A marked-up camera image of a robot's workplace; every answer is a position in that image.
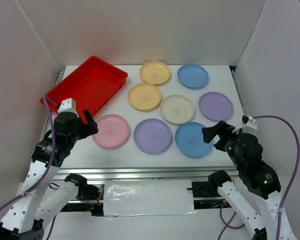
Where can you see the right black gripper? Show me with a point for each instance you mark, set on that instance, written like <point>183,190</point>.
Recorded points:
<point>209,132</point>

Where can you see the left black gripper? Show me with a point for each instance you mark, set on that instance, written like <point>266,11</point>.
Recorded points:
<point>92,128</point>

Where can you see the pink plate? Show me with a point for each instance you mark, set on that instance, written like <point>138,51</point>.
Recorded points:
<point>113,130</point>

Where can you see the blue plate front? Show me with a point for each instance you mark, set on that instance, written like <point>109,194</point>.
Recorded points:
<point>189,139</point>

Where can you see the blue plate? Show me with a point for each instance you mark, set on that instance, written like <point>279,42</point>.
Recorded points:
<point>189,139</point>
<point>193,76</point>

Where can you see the purple plate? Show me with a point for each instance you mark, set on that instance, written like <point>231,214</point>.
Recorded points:
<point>216,106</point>
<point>152,135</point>

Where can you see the cream white plate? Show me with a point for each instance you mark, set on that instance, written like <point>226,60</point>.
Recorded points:
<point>177,109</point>

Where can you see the yellow plate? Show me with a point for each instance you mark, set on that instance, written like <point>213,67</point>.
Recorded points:
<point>144,96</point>
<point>155,72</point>

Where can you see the purple plate front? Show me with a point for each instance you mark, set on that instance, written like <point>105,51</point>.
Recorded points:
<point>152,135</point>

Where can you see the blue plate back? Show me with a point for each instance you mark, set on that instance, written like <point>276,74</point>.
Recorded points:
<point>193,76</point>

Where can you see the yellow plate back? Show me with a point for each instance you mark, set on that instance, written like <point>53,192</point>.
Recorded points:
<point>155,72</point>

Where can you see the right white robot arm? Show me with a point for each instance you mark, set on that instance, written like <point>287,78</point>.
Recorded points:
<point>270,221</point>

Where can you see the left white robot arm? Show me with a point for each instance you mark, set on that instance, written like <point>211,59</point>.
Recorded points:
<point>28,214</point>

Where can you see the red plastic bin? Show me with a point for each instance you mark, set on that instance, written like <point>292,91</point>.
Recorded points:
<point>91,85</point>

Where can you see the white foil covered panel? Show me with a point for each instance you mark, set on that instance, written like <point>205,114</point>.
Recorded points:
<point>148,198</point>

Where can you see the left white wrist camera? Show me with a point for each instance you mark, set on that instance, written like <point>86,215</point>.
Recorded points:
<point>67,105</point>

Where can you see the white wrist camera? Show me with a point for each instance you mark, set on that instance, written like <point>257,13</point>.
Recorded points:
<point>249,122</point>
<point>67,105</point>

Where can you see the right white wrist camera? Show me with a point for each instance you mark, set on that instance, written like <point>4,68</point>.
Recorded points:
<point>249,122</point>

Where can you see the aluminium rail frame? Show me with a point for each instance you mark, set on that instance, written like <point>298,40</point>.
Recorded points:
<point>127,161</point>

